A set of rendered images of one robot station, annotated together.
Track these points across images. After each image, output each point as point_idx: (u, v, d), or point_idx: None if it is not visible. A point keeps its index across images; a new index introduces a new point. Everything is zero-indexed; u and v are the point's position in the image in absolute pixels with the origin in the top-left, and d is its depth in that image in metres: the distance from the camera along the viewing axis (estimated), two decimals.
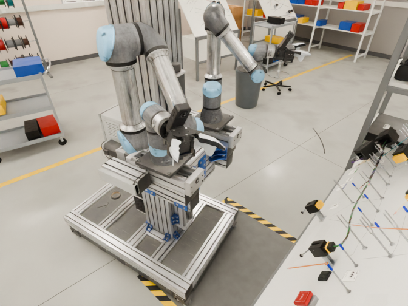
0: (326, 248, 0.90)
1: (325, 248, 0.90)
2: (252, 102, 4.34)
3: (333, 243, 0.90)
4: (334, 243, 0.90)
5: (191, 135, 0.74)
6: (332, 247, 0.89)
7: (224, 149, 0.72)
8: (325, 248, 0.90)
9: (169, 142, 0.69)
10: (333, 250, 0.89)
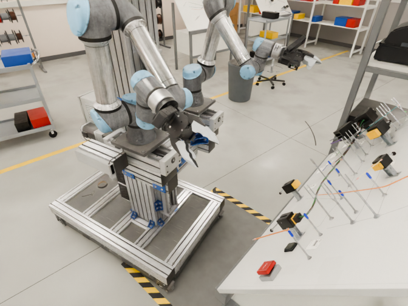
0: (292, 219, 0.89)
1: (291, 219, 0.89)
2: (245, 96, 4.33)
3: (300, 214, 0.89)
4: (300, 214, 0.89)
5: (186, 127, 0.70)
6: (298, 217, 0.88)
7: (217, 144, 0.67)
8: (291, 218, 0.89)
9: (176, 150, 0.71)
10: (299, 220, 0.87)
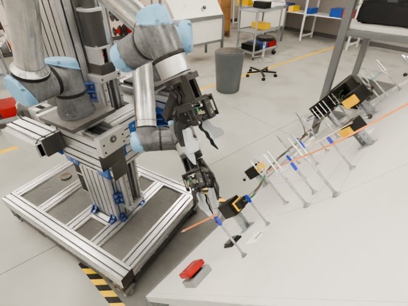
0: (235, 204, 0.66)
1: (233, 204, 0.66)
2: (233, 87, 4.11)
3: (244, 198, 0.67)
4: (245, 198, 0.67)
5: (185, 125, 0.65)
6: (240, 202, 0.65)
7: (196, 163, 0.65)
8: (233, 203, 0.66)
9: None
10: (242, 206, 0.65)
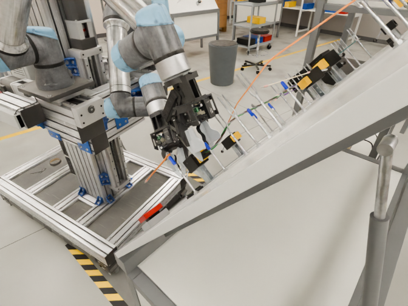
0: None
1: None
2: (227, 79, 4.12)
3: (206, 150, 0.68)
4: (207, 150, 0.68)
5: (185, 125, 0.65)
6: (202, 153, 0.67)
7: (203, 159, 0.66)
8: None
9: None
10: (203, 156, 0.66)
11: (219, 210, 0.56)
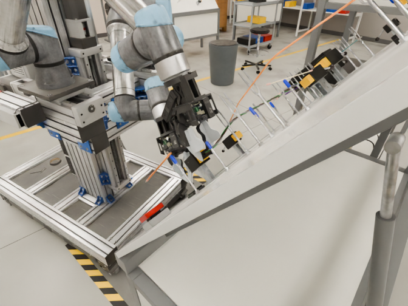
0: None
1: None
2: (227, 79, 4.11)
3: (206, 150, 0.68)
4: (207, 150, 0.68)
5: (185, 125, 0.65)
6: (202, 153, 0.67)
7: (203, 159, 0.66)
8: None
9: None
10: (203, 156, 0.66)
11: (221, 210, 0.55)
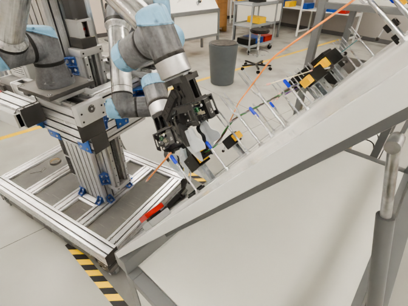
0: None
1: None
2: (227, 79, 4.11)
3: (206, 150, 0.68)
4: (207, 150, 0.68)
5: (185, 125, 0.65)
6: (202, 153, 0.67)
7: (203, 159, 0.66)
8: None
9: None
10: (203, 156, 0.66)
11: (221, 210, 0.55)
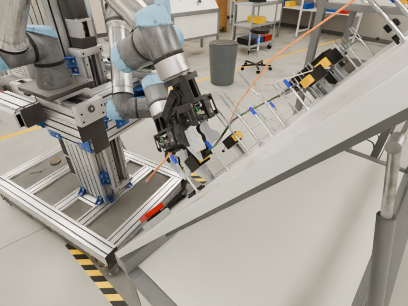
0: None
1: None
2: (227, 79, 4.11)
3: (206, 150, 0.68)
4: (207, 150, 0.68)
5: (185, 125, 0.65)
6: (202, 153, 0.67)
7: (203, 159, 0.66)
8: None
9: None
10: (203, 156, 0.66)
11: (221, 210, 0.55)
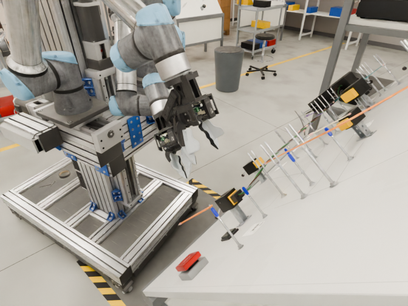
0: (230, 198, 0.66)
1: (228, 198, 0.66)
2: (233, 85, 4.10)
3: (240, 192, 0.66)
4: (240, 191, 0.67)
5: (185, 125, 0.65)
6: (236, 195, 0.65)
7: (196, 163, 0.65)
8: (228, 197, 0.66)
9: None
10: (237, 199, 0.65)
11: None
